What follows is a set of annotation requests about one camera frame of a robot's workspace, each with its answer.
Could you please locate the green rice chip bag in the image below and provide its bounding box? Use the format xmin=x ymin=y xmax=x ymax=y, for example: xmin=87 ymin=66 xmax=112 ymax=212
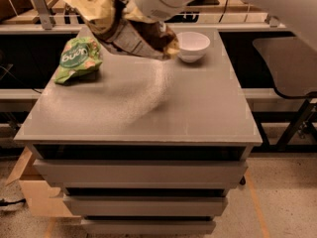
xmin=54 ymin=37 xmax=102 ymax=84

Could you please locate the left metal bracket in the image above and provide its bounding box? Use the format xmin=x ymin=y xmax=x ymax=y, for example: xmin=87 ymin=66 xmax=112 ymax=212
xmin=32 ymin=0 xmax=55 ymax=30

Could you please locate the wooden box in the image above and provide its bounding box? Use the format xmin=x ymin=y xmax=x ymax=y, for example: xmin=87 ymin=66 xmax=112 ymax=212
xmin=5 ymin=147 xmax=76 ymax=218

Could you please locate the brown chip bag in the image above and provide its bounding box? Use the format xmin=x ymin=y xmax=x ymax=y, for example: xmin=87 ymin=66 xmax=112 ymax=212
xmin=63 ymin=0 xmax=179 ymax=60

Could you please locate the black floor cable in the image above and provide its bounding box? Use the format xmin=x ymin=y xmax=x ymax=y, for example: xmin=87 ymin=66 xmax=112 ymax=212
xmin=0 ymin=196 xmax=27 ymax=207

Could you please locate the grey drawer cabinet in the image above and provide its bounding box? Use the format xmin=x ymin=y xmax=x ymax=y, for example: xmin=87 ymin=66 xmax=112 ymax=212
xmin=17 ymin=28 xmax=262 ymax=235

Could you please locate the black chair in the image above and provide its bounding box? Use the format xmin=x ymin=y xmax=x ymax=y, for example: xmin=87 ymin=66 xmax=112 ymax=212
xmin=253 ymin=37 xmax=317 ymax=151

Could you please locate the white bowl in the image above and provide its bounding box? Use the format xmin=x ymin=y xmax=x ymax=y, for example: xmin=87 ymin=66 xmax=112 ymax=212
xmin=176 ymin=32 xmax=211 ymax=62

